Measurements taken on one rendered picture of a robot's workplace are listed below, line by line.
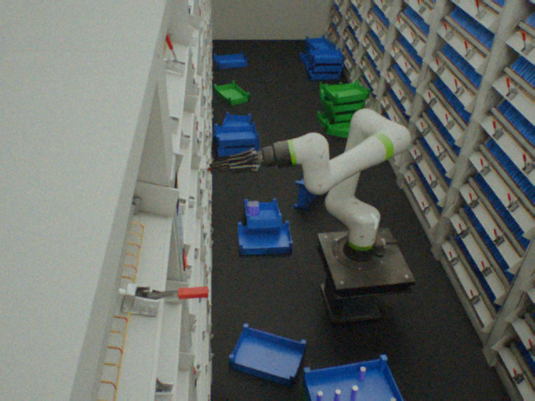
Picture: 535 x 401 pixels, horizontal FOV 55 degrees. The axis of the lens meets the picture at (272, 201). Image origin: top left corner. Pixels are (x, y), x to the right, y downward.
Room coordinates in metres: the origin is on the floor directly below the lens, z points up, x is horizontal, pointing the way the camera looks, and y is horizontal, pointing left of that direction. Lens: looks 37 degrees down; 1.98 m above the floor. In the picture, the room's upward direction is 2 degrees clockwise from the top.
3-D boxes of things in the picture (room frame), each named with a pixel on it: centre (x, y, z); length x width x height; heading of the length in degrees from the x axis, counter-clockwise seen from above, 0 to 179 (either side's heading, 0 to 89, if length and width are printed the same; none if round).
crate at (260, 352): (1.42, -0.01, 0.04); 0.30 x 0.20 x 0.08; 73
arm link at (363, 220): (1.79, -0.41, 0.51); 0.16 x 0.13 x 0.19; 40
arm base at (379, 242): (1.80, -0.47, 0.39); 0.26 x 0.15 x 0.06; 100
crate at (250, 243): (2.22, 0.04, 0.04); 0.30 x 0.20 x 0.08; 97
